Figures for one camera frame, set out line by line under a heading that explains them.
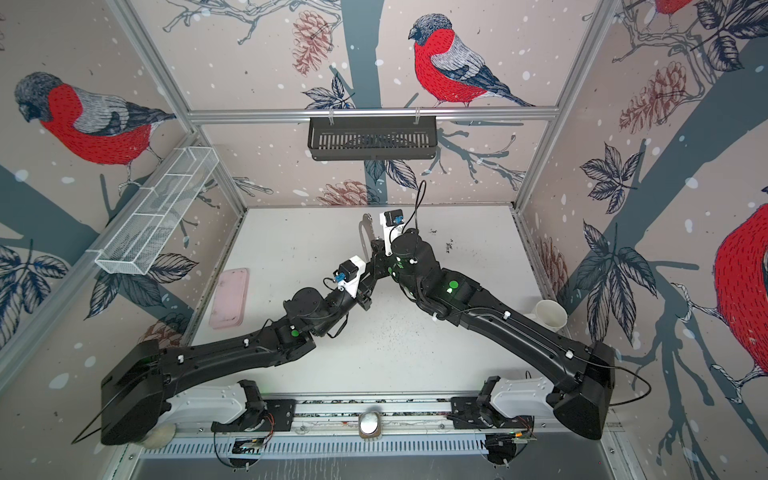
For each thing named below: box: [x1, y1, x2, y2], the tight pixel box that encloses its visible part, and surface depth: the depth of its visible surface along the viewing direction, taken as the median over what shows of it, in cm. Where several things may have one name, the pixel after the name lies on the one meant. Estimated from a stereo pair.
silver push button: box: [359, 411, 382, 439], surface depth 64 cm
